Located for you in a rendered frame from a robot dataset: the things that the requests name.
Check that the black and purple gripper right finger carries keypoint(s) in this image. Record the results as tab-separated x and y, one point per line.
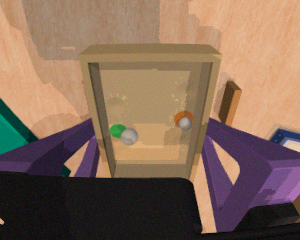
269	173

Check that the green flat rectangular block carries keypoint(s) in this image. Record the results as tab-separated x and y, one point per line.
13	133

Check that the blue and white flat box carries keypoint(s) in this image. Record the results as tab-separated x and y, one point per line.
287	139

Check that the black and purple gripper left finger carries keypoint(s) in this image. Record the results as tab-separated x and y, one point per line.
47	156

